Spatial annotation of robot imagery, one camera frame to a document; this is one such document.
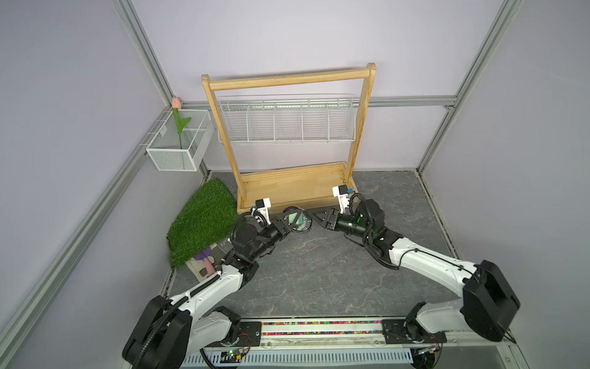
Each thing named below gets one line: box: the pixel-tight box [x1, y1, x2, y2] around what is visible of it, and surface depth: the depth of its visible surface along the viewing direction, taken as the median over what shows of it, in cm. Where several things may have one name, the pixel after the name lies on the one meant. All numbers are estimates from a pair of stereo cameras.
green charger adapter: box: [295, 212, 307, 231], surface depth 74 cm
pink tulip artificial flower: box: [172, 96, 192, 150], surface depth 92 cm
